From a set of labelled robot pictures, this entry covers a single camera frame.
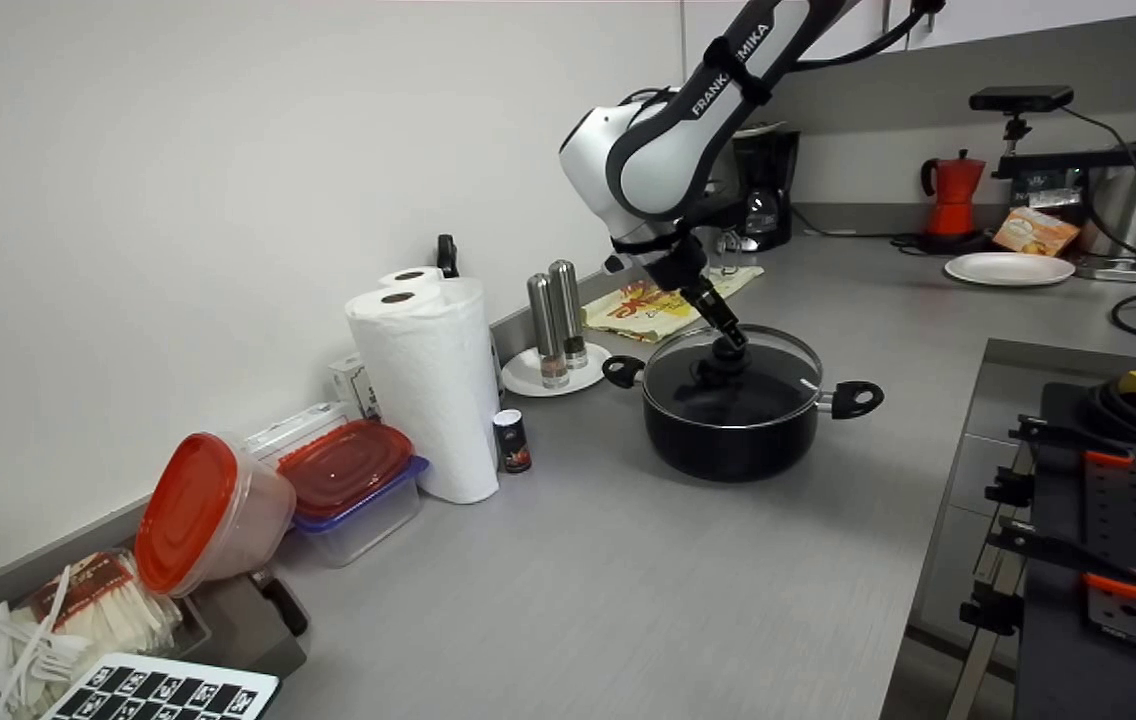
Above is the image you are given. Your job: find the white and yellow snack bag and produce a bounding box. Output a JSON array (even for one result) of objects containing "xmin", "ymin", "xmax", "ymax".
[{"xmin": 579, "ymin": 260, "xmax": 767, "ymax": 346}]

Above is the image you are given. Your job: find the blue plastic container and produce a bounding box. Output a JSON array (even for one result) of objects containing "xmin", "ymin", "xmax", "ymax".
[{"xmin": 288, "ymin": 456, "xmax": 432, "ymax": 570}]

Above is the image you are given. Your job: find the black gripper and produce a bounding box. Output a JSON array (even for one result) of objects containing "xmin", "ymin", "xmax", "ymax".
[{"xmin": 612, "ymin": 229, "xmax": 758, "ymax": 369}]

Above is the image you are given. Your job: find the black coffee maker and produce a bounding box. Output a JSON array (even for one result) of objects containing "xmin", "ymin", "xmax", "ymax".
[{"xmin": 713, "ymin": 119, "xmax": 805, "ymax": 255}]

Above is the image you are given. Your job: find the red moka pot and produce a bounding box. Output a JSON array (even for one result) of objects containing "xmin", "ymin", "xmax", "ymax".
[{"xmin": 915, "ymin": 147, "xmax": 987, "ymax": 246}]

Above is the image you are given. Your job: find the clear plastic container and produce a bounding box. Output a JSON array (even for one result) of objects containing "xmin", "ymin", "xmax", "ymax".
[{"xmin": 245, "ymin": 399, "xmax": 354, "ymax": 465}]

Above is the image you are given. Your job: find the tall container orange lid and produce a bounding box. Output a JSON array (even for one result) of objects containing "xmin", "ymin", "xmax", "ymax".
[{"xmin": 133, "ymin": 429, "xmax": 299, "ymax": 599}]

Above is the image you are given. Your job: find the large white plate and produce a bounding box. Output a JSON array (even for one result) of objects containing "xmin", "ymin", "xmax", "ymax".
[{"xmin": 941, "ymin": 246, "xmax": 1080, "ymax": 292}]

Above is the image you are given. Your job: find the black cooking pot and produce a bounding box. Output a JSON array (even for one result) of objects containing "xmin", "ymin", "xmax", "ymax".
[{"xmin": 602, "ymin": 321, "xmax": 889, "ymax": 485}]

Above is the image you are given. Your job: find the white keypad with black keys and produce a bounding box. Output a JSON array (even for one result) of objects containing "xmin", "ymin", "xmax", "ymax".
[{"xmin": 42, "ymin": 646, "xmax": 285, "ymax": 720}]

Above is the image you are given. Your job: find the black camera on stand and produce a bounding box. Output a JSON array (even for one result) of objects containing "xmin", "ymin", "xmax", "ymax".
[{"xmin": 967, "ymin": 83, "xmax": 1080, "ymax": 157}]

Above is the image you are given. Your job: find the steel pepper grinder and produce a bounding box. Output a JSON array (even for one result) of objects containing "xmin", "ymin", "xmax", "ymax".
[
  {"xmin": 526, "ymin": 271, "xmax": 572, "ymax": 384},
  {"xmin": 547, "ymin": 255, "xmax": 594, "ymax": 369}
]

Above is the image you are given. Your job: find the flat container red lid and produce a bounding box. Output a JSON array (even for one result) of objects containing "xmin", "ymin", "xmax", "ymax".
[{"xmin": 275, "ymin": 416, "xmax": 421, "ymax": 528}]

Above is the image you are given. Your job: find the stainless steel pot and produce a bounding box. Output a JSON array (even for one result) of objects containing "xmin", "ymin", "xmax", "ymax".
[{"xmin": 1080, "ymin": 157, "xmax": 1136, "ymax": 265}]

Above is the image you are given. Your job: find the glass lid with black knob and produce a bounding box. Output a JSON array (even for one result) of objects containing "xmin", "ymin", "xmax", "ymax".
[{"xmin": 640, "ymin": 321, "xmax": 830, "ymax": 431}]

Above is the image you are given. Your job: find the small spice jar black lid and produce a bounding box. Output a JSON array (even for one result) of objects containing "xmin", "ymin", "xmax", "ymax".
[{"xmin": 490, "ymin": 404, "xmax": 537, "ymax": 476}]

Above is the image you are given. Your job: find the small white round plate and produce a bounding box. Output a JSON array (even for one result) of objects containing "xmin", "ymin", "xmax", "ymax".
[{"xmin": 495, "ymin": 336, "xmax": 616, "ymax": 399}]

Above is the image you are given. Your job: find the bag of plastic cutlery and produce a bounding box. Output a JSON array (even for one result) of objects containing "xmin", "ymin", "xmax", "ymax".
[{"xmin": 0, "ymin": 549, "xmax": 183, "ymax": 694}]

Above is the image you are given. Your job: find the white paper towel roll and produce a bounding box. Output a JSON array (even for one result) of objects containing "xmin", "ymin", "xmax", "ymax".
[
  {"xmin": 377, "ymin": 265, "xmax": 448, "ymax": 296},
  {"xmin": 344, "ymin": 275, "xmax": 503, "ymax": 509}
]

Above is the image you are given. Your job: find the black clamp orange grip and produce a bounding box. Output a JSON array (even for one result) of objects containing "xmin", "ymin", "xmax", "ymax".
[
  {"xmin": 1009, "ymin": 413, "xmax": 1136, "ymax": 476},
  {"xmin": 984, "ymin": 515, "xmax": 1136, "ymax": 607}
]

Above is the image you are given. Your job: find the orange snack packet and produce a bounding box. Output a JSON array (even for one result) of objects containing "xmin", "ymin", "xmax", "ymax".
[{"xmin": 987, "ymin": 205, "xmax": 1083, "ymax": 260}]

